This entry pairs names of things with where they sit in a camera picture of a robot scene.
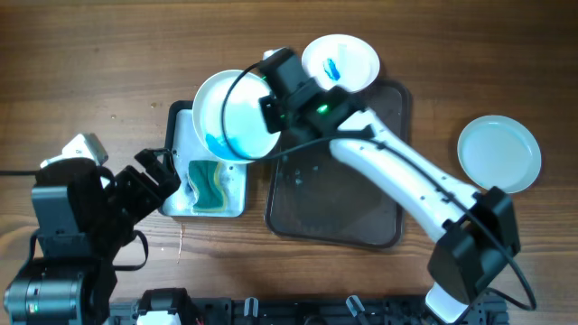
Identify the white plate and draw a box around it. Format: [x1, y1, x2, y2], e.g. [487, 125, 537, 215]
[192, 70, 280, 163]
[302, 34, 380, 93]

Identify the right black cable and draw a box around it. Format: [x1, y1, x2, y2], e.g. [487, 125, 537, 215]
[219, 60, 538, 312]

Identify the dark tray with water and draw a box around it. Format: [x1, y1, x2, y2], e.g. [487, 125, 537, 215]
[159, 100, 248, 218]

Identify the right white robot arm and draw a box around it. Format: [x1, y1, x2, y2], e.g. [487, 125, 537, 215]
[261, 84, 525, 324]

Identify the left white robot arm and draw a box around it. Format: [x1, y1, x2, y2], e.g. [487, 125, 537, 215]
[4, 148, 181, 324]

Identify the green yellow sponge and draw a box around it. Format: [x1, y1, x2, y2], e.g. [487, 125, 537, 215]
[187, 160, 228, 212]

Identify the left black cable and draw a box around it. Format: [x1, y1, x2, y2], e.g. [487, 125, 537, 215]
[0, 169, 150, 273]

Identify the brown plastic serving tray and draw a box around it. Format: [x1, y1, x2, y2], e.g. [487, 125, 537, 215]
[264, 79, 413, 250]

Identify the white plate top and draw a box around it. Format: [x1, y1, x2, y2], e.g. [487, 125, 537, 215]
[302, 34, 380, 93]

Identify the grey-white plate bottom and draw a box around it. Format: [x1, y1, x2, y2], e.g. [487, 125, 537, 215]
[457, 115, 542, 193]

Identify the black cable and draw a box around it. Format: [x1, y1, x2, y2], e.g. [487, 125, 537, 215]
[0, 169, 150, 273]
[219, 60, 538, 312]

